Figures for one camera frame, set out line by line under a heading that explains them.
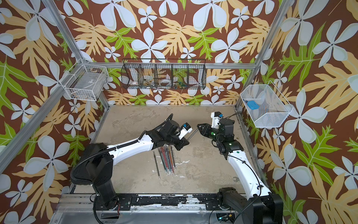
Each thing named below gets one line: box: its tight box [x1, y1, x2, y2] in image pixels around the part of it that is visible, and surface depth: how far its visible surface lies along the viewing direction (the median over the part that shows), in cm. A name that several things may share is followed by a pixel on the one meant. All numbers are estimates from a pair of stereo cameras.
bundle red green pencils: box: [158, 144, 177, 176], surface depth 90 cm
